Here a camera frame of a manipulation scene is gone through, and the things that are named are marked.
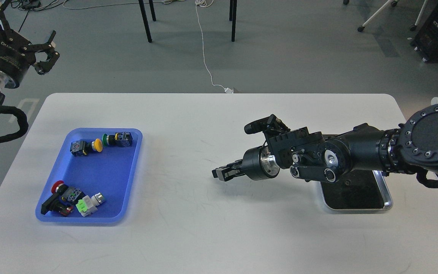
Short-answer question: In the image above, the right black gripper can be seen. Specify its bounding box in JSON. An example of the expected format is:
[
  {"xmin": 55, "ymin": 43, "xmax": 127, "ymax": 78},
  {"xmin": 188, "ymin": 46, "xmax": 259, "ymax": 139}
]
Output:
[{"xmin": 211, "ymin": 146, "xmax": 280, "ymax": 182}]

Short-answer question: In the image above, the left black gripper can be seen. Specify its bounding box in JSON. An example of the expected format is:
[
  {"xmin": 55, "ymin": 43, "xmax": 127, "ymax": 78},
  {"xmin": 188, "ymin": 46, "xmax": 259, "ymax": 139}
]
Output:
[{"xmin": 0, "ymin": 0, "xmax": 60, "ymax": 89}]

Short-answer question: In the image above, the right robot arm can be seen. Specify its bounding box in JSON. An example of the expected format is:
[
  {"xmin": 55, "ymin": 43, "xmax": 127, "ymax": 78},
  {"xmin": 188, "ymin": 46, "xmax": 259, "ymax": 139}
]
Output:
[{"xmin": 212, "ymin": 104, "xmax": 438, "ymax": 188}]

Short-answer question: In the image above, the metal tray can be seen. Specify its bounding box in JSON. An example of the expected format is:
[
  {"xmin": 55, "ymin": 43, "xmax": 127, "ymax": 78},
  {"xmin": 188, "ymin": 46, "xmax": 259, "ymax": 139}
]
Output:
[{"xmin": 319, "ymin": 170, "xmax": 393, "ymax": 214}]

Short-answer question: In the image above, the blue plastic tray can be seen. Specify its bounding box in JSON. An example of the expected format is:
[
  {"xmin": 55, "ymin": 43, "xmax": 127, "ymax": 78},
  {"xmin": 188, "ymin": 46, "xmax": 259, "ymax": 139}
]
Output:
[{"xmin": 35, "ymin": 128, "xmax": 143, "ymax": 225}]

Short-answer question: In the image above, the black table leg left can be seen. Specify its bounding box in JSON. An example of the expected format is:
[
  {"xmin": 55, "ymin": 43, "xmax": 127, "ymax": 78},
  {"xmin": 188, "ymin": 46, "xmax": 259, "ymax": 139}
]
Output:
[{"xmin": 138, "ymin": 0, "xmax": 157, "ymax": 43}]

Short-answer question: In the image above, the black table leg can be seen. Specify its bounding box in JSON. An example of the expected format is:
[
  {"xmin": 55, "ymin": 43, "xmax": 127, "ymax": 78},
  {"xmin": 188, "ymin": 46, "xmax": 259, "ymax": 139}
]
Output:
[
  {"xmin": 138, "ymin": 0, "xmax": 157, "ymax": 43},
  {"xmin": 229, "ymin": 0, "xmax": 238, "ymax": 42}
]

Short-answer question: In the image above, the red emergency stop button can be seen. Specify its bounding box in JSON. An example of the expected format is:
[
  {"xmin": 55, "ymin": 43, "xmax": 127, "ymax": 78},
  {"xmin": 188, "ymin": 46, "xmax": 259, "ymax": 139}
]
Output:
[{"xmin": 51, "ymin": 180, "xmax": 85, "ymax": 205}]

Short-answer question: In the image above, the black table leg right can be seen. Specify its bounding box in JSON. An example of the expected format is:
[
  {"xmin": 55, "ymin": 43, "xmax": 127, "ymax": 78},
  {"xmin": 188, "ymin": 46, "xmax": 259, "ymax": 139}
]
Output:
[{"xmin": 229, "ymin": 0, "xmax": 238, "ymax": 42}]

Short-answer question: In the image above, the white chair base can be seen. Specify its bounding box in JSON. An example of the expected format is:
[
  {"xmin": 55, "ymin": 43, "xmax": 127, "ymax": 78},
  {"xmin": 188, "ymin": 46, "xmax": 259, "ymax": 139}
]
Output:
[{"xmin": 357, "ymin": 0, "xmax": 428, "ymax": 32}]

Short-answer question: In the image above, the green push button switch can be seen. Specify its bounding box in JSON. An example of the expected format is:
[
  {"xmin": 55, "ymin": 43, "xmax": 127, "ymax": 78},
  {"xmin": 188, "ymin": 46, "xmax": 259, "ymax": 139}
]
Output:
[{"xmin": 101, "ymin": 132, "xmax": 133, "ymax": 147}]

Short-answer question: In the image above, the yellow push button switch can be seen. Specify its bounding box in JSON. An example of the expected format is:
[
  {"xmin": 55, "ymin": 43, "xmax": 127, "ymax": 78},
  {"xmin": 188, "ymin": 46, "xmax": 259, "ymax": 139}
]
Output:
[{"xmin": 70, "ymin": 139, "xmax": 104, "ymax": 156}]

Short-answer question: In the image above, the white green switch module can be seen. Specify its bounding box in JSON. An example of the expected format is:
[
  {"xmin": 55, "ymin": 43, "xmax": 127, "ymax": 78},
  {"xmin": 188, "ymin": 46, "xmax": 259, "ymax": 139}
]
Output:
[{"xmin": 75, "ymin": 193, "xmax": 106, "ymax": 217}]

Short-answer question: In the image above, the black selector switch part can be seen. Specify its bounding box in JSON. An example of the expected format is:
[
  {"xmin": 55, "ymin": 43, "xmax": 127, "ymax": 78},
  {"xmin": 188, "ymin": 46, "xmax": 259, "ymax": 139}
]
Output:
[{"xmin": 40, "ymin": 193, "xmax": 74, "ymax": 217}]

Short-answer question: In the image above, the white floor cable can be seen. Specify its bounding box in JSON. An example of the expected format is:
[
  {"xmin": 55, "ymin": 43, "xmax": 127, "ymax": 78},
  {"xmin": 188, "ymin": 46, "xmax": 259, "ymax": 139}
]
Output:
[{"xmin": 195, "ymin": 0, "xmax": 234, "ymax": 94}]

